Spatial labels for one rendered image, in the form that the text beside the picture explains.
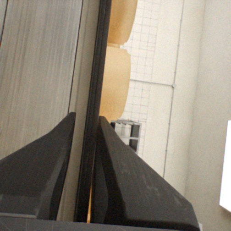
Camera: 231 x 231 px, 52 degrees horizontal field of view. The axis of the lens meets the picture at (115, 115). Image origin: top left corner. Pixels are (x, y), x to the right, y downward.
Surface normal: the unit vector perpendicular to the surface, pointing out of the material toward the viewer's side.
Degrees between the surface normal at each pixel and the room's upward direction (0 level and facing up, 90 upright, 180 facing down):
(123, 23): 90
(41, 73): 90
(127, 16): 90
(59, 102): 90
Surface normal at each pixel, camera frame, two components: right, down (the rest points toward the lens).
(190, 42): 0.14, -0.01
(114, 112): 0.00, 0.76
